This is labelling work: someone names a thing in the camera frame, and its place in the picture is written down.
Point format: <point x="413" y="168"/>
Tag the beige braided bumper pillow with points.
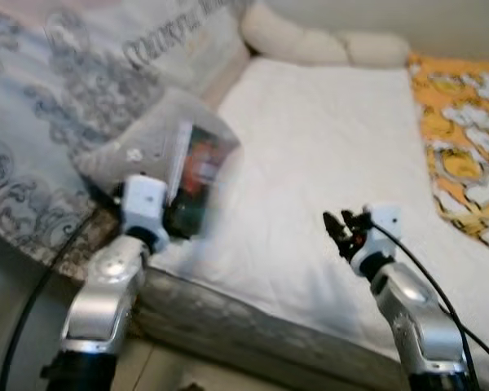
<point x="310" y="41"/>

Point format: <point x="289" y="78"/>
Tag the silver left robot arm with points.
<point x="102" y="293"/>

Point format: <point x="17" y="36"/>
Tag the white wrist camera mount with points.
<point x="385" y="220"/>
<point x="143" y="199"/>

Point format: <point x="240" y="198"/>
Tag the yellow cartoon egg blanket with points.
<point x="460" y="138"/>

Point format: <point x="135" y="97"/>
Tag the grey quilted mattress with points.
<point x="244" y="326"/>

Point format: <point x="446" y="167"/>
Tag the grey bear pillow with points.
<point x="138" y="138"/>

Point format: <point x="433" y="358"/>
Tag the printed ornament headboard cushion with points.
<point x="33" y="106"/>

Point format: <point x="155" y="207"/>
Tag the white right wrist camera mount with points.
<point x="385" y="220"/>

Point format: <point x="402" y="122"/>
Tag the dark red cover book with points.
<point x="200" y="167"/>

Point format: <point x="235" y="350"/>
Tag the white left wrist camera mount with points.
<point x="143" y="199"/>

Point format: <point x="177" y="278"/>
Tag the white quilted mattress pad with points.
<point x="326" y="138"/>

